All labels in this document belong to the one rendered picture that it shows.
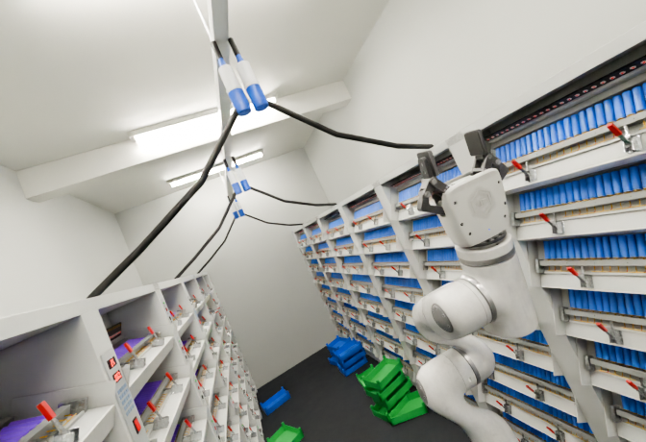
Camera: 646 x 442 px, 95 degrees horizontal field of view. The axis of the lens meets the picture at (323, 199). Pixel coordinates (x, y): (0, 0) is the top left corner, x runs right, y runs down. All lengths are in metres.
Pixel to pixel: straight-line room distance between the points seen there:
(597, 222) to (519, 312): 0.66
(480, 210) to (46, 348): 0.94
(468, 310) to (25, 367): 0.91
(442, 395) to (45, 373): 0.92
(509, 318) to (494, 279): 0.07
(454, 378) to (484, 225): 0.52
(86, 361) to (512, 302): 0.89
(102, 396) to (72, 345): 0.13
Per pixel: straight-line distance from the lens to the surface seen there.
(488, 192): 0.51
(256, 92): 1.27
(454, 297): 0.51
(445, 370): 0.93
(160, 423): 1.24
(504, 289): 0.54
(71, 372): 0.96
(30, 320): 0.78
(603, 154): 1.10
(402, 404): 2.99
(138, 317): 1.63
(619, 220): 1.16
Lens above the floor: 1.62
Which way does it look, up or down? 4 degrees up
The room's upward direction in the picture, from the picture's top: 25 degrees counter-clockwise
